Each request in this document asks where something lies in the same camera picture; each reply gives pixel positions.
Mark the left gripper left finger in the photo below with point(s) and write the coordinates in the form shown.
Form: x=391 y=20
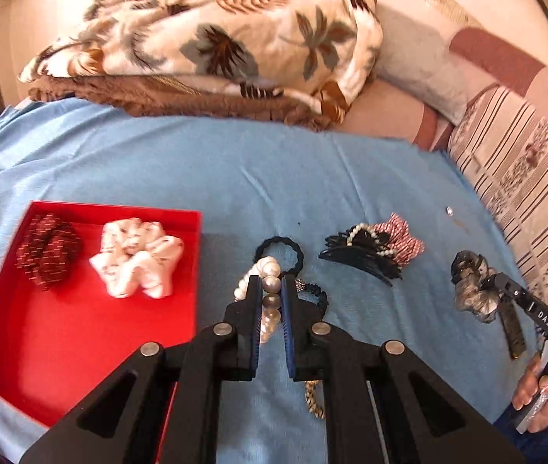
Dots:
x=245 y=318

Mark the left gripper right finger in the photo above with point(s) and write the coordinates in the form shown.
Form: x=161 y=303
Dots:
x=299 y=315

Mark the black claw hair clip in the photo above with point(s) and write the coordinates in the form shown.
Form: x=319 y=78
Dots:
x=363 y=249

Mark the black grey tulle scrunchie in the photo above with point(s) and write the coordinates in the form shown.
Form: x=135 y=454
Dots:
x=470 y=274

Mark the white cherry print scrunchie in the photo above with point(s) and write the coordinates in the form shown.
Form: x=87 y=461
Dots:
x=136 y=254

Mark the blue sleeve right forearm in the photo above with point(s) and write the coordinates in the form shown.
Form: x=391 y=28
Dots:
x=539 y=439

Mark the right hand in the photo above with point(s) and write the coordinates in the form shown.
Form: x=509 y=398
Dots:
x=527 y=387

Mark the light blue bed sheet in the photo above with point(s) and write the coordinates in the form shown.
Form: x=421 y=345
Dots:
x=252 y=181

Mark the red plaid scrunchie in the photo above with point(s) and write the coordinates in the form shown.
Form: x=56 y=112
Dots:
x=405 y=247

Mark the striped floral pillow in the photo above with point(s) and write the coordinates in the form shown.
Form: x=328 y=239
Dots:
x=501 y=147

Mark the red shallow tray box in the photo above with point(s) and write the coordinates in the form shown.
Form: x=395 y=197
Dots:
x=57 y=344

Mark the red polka dot scrunchie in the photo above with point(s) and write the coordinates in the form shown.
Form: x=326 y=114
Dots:
x=48 y=250

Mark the pink brown mattress cover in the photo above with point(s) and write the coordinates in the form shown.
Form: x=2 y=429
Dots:
x=383 y=110

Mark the leaf print quilt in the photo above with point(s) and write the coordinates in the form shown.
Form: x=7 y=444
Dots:
x=297 y=62

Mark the grey pillow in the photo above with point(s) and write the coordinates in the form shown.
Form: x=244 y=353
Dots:
x=415 y=58

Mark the pearl pendant with chain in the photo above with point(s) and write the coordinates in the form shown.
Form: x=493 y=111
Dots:
x=457 y=221

